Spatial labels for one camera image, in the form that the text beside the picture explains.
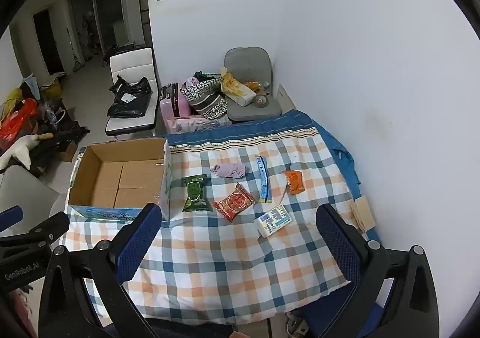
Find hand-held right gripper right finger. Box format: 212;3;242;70
316;204;439;338

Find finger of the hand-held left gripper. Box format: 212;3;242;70
0;205;70;248

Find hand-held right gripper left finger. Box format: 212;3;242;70
38;203;163;338

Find cardboard box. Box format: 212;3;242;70
67;137;173;221

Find white tissue pack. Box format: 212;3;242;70
254;204;293;238

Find green snack packet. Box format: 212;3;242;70
181;174;213;213

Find orange snack packet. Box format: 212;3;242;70
282;170;305;195

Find long blue packet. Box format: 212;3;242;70
255;155;272;204

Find red snack packet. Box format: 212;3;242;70
212;183;257;223

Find purple cloth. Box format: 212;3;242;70
209;163;250;179

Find brown paper pieces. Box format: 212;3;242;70
350;197;376;232

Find white plush goose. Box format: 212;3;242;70
0;132;54;170

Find checkered blanket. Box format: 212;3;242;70
60;128;362;324

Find red plastic bag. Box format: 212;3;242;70
0;98;39;140

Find pink printed bag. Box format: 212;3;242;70
166;115;226;135

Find yellow bucket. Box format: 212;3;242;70
42;81;62;99

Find pink suitcase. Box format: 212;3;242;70
159;83;192;124

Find white chair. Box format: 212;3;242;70
105;47;159;137

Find black plastic bag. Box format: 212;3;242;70
107;74;153;119

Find patterned tote bag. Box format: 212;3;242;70
179;78;229;121

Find yellow plastic bag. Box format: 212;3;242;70
219;67;244;97

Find grey floor chair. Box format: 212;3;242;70
224;47;283;123

